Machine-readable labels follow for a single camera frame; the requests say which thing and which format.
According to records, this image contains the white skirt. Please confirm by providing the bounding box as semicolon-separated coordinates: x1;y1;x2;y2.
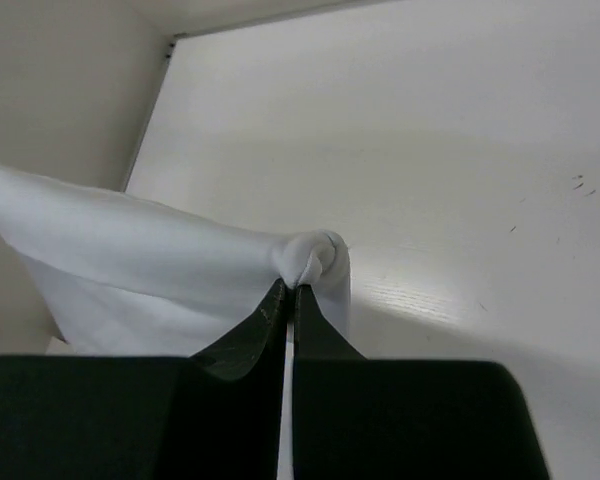
0;157;352;480

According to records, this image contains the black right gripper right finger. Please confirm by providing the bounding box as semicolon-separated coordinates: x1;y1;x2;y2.
292;286;549;479

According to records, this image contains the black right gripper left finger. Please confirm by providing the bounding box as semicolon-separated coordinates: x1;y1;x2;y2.
0;282;286;479

